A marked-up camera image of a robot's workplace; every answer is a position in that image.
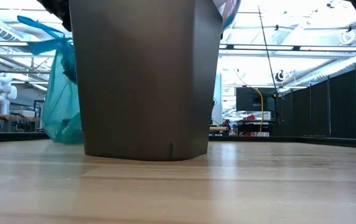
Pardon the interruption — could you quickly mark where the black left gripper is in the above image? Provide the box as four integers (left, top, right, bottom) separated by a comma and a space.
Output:
37, 0, 73, 32

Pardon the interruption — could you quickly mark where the teal plastic trash bag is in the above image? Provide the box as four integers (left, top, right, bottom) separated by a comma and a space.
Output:
16, 14, 85, 145

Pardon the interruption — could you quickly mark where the dark grey trash bin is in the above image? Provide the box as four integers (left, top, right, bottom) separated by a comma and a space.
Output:
68, 0, 225, 162

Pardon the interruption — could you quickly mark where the white liner with blue drawstring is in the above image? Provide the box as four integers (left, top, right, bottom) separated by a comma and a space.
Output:
212, 0, 242, 32

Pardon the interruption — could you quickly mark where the background workbench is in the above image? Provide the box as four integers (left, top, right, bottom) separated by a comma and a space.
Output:
0, 113, 42, 133

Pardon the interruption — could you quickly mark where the black monitor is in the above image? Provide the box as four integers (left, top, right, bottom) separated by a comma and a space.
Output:
236, 87, 278, 112

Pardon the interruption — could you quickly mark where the black partition panel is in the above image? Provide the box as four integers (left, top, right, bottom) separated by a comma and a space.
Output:
276, 70, 356, 139

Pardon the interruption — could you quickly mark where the thin black hanging cable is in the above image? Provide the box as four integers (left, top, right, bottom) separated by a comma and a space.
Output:
257, 5, 281, 97

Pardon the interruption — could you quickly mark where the yellow cable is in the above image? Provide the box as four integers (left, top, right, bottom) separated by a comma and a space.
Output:
233, 67, 265, 134

